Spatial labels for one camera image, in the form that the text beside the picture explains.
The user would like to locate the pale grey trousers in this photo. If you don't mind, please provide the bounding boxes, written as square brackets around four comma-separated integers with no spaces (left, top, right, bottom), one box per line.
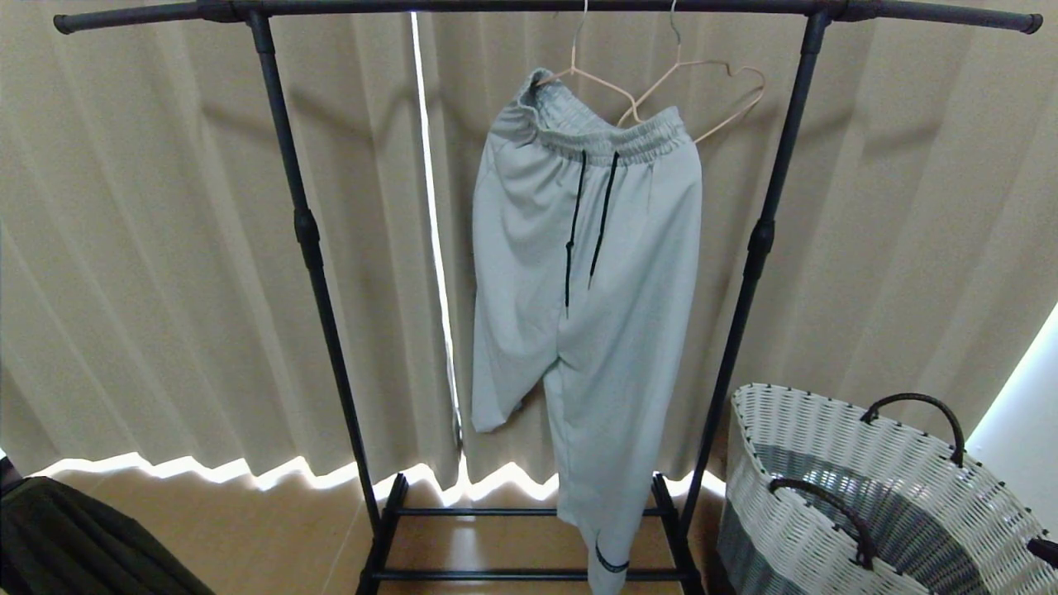
[470,67,704,595]

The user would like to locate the pink clothes hanger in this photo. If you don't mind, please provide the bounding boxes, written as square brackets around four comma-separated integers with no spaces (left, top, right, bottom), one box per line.
[615,0,768,146]
[532,0,644,126]

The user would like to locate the black clothes rack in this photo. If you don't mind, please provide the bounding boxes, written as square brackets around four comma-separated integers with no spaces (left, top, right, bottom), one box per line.
[53,0,1045,595]

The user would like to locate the white laundry basket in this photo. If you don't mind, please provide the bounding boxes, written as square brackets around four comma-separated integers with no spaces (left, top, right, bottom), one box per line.
[716,382,1058,595]

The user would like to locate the beige curtain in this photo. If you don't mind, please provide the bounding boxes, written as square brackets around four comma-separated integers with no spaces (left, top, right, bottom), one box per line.
[0,0,1058,502]

